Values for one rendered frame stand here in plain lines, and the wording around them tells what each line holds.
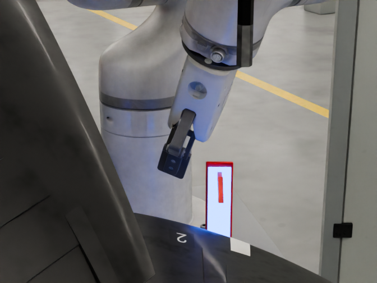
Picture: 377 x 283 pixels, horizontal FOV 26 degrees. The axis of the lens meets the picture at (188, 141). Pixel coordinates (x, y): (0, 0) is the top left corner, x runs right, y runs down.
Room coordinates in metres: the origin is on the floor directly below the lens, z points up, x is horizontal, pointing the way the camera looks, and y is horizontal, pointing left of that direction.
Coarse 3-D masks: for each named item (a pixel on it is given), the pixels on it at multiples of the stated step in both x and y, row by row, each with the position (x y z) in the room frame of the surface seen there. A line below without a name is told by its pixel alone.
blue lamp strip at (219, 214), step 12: (216, 168) 0.68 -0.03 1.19; (228, 168) 0.68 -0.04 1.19; (216, 180) 0.68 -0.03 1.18; (228, 180) 0.68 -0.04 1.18; (216, 192) 0.68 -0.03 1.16; (228, 192) 0.68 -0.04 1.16; (216, 204) 0.68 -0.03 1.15; (228, 204) 0.68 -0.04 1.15; (216, 216) 0.68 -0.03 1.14; (228, 216) 0.68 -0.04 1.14; (216, 228) 0.68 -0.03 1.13; (228, 228) 0.68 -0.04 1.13
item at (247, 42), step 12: (240, 0) 0.34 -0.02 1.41; (252, 0) 0.34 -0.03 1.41; (240, 12) 0.34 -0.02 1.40; (252, 12) 0.34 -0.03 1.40; (240, 24) 0.34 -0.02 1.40; (252, 24) 0.34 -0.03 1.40; (240, 36) 0.34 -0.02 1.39; (252, 36) 0.34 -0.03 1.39; (240, 48) 0.34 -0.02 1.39; (240, 60) 0.34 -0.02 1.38
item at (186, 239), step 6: (174, 234) 0.57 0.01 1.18; (180, 234) 0.57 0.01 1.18; (186, 234) 0.57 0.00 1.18; (192, 234) 0.58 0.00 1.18; (174, 240) 0.56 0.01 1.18; (180, 240) 0.56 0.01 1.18; (186, 240) 0.56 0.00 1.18; (192, 240) 0.57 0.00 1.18; (186, 246) 0.55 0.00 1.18; (192, 246) 0.55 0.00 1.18
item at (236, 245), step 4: (232, 240) 0.59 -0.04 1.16; (236, 240) 0.59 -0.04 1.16; (232, 244) 0.58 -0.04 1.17; (236, 244) 0.58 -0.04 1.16; (240, 244) 0.59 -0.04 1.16; (244, 244) 0.59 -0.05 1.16; (248, 244) 0.59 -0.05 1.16; (232, 248) 0.57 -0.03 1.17; (236, 248) 0.57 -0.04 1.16; (240, 248) 0.58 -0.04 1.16; (244, 248) 0.58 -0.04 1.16; (248, 248) 0.58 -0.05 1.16; (240, 252) 0.57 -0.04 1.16; (244, 252) 0.57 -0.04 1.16; (248, 252) 0.57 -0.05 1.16
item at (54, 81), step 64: (0, 0) 0.41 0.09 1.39; (0, 64) 0.37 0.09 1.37; (64, 64) 0.39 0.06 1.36; (0, 128) 0.34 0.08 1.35; (64, 128) 0.36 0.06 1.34; (0, 192) 0.32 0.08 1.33; (64, 192) 0.33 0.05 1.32; (0, 256) 0.30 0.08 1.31; (64, 256) 0.31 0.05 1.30; (128, 256) 0.31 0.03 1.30
